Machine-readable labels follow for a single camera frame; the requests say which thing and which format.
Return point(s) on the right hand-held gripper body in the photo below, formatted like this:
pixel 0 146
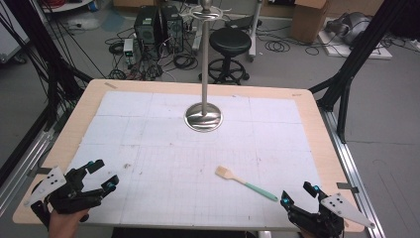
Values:
pixel 313 219

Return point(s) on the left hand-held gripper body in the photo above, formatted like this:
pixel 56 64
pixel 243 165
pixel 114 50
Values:
pixel 71 198

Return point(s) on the metal utensil stand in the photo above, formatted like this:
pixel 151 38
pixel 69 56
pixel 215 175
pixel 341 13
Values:
pixel 205 66

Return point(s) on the person's right hand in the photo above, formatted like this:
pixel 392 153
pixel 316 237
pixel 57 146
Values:
pixel 305 234

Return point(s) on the person's left hand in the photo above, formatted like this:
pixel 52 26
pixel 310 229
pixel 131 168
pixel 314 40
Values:
pixel 66 224

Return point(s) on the black tape piece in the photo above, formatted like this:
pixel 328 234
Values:
pixel 41 171
pixel 348 187

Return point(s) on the white grid mat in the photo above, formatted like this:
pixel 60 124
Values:
pixel 165 158

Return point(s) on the tan tape strip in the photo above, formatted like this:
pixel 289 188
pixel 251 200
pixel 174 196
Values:
pixel 110 85

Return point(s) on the small grey power supply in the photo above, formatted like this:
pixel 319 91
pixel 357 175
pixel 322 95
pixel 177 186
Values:
pixel 128 49

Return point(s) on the black computer tower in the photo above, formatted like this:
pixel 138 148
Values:
pixel 173 28
pixel 147 28

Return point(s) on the white flat board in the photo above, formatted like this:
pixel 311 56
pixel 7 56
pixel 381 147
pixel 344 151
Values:
pixel 376 53

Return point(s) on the grey bag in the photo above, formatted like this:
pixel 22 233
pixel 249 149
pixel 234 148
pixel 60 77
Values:
pixel 350 26

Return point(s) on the cardboard box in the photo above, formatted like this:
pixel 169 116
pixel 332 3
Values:
pixel 308 21

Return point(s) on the black round stool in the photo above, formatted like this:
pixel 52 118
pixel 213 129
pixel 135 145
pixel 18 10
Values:
pixel 230 41

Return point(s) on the white stand pole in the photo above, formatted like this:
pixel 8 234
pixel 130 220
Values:
pixel 255 29

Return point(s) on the aluminium rail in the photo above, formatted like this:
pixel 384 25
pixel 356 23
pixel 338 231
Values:
pixel 23 172
pixel 350 165

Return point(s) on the black metal frame strut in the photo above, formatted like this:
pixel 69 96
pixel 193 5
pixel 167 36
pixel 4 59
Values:
pixel 360 49
pixel 52 66

